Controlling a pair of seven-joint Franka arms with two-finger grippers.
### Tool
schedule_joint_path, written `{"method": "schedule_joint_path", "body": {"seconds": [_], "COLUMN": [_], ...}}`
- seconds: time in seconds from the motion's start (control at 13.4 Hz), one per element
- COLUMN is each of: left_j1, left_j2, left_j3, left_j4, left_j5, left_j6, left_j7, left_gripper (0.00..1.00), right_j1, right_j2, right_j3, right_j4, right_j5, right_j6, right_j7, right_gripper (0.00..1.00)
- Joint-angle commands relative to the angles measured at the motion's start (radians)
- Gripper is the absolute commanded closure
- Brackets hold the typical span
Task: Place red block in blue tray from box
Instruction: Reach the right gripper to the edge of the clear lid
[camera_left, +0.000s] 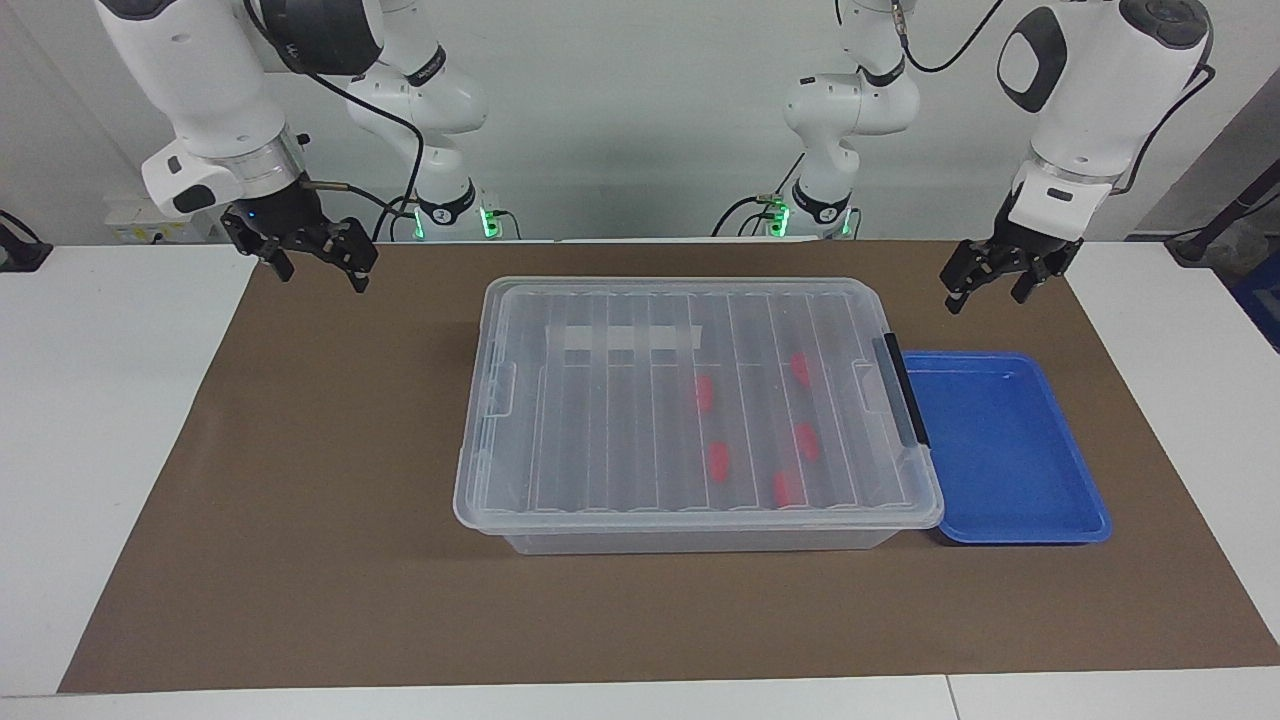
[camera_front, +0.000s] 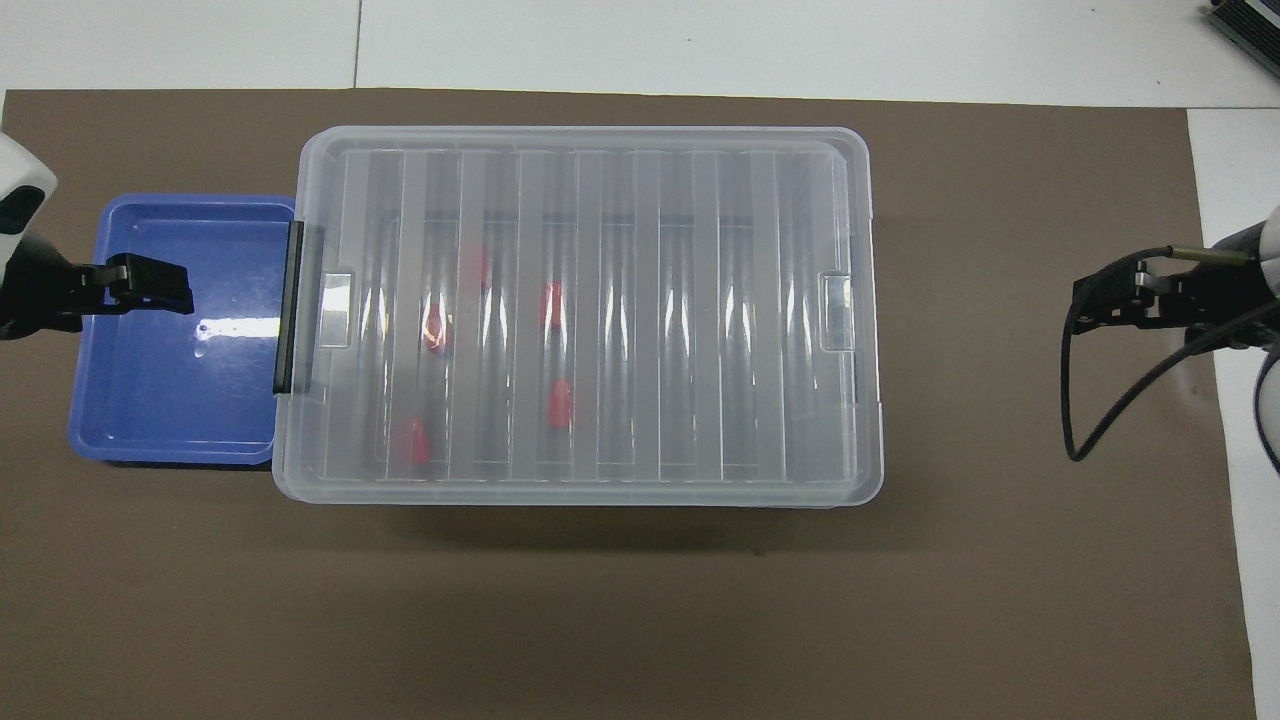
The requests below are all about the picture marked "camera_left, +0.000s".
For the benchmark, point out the blue crate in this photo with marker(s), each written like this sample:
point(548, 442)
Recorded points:
point(1262, 300)

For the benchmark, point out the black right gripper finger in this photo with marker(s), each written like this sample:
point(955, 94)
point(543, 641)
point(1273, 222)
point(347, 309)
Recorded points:
point(250, 230)
point(355, 250)

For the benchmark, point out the blue plastic tray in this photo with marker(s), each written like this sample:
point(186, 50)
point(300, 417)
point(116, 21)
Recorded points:
point(1000, 450)

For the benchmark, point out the black tripod bar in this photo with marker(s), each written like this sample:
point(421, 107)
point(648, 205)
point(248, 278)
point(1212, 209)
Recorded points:
point(1195, 245)

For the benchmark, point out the clear plastic storage box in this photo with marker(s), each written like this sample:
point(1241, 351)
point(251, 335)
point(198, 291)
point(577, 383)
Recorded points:
point(700, 541)

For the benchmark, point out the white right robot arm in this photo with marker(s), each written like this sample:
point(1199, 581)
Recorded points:
point(200, 80)

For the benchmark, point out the white power strip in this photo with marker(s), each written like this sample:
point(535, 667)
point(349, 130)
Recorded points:
point(150, 232)

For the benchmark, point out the brown table mat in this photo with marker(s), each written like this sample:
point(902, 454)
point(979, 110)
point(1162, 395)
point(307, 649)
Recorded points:
point(300, 500)

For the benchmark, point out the black clamp stand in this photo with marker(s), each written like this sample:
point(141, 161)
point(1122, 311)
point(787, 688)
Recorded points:
point(20, 255)

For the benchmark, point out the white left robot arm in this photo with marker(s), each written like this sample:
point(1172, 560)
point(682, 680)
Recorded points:
point(1100, 90)

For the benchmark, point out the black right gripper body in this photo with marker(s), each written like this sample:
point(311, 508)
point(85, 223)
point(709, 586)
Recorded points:
point(288, 215)

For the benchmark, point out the dark grey box latch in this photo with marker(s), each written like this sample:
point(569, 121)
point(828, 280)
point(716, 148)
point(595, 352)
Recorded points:
point(900, 390)

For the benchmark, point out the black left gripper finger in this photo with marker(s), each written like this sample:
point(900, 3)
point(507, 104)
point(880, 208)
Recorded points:
point(965, 275)
point(1040, 275)

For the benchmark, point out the red plastic block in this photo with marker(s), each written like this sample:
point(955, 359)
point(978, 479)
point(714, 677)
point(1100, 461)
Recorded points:
point(704, 393)
point(787, 487)
point(800, 368)
point(718, 459)
point(806, 440)

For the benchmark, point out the clear ribbed plastic lid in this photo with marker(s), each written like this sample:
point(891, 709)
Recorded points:
point(600, 430)

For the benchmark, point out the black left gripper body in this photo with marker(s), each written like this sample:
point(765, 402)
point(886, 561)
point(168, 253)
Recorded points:
point(1025, 245)

